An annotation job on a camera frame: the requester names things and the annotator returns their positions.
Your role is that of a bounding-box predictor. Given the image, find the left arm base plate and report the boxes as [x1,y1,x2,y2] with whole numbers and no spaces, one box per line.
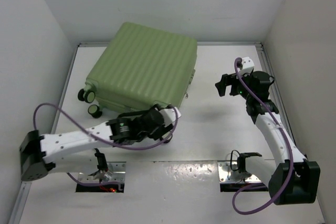
[77,162,126,184]

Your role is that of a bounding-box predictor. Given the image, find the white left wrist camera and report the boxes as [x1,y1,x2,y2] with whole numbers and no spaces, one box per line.
[159,107,181,126]

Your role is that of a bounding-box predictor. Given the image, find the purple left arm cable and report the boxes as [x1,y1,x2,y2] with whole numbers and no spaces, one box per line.
[33,103,180,185]

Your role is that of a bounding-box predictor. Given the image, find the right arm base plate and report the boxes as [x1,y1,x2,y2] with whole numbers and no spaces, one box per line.
[217,161,261,185]

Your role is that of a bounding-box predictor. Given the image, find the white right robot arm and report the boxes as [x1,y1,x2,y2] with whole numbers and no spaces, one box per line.
[215,71,320,205]

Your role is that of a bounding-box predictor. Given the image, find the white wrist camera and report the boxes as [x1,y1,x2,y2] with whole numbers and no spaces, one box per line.
[159,107,181,126]
[236,57,255,75]

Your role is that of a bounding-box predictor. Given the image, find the green hardshell suitcase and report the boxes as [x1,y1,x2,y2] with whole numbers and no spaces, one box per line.
[77,22,197,118]

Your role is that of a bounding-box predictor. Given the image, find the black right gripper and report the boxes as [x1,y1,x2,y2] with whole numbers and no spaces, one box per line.
[215,70,254,101]

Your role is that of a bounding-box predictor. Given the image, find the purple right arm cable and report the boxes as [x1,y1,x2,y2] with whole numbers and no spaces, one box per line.
[232,57,294,215]

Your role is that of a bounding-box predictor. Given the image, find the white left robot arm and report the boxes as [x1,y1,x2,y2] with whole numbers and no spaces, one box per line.
[19,104,181,182]

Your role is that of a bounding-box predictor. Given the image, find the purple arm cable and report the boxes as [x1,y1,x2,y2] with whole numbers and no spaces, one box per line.
[232,57,294,215]
[33,103,180,185]

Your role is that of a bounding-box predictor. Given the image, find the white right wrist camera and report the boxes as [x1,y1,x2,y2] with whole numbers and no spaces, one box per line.
[236,57,255,75]

